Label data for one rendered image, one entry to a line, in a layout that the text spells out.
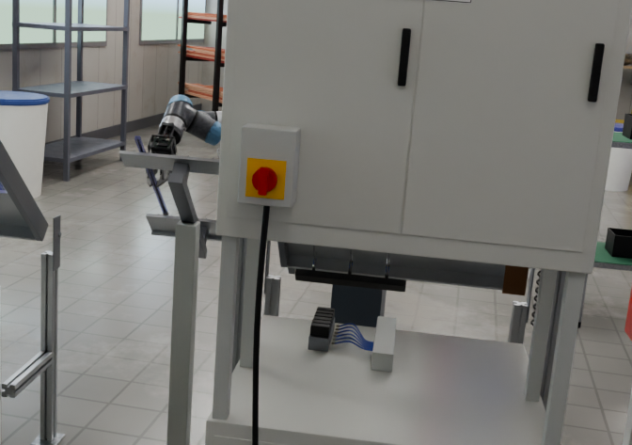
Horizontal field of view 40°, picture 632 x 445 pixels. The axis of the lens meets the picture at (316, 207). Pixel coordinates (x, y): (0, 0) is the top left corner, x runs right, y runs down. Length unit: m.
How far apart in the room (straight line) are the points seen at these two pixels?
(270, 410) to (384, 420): 0.24
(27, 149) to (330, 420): 4.82
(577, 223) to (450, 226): 0.23
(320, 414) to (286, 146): 0.60
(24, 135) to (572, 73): 5.14
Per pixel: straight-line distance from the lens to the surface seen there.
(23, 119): 6.31
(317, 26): 1.56
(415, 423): 1.83
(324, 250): 2.56
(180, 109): 2.71
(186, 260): 2.53
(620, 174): 8.79
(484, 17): 1.55
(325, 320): 2.17
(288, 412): 1.82
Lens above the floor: 1.42
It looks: 12 degrees down
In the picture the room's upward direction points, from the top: 4 degrees clockwise
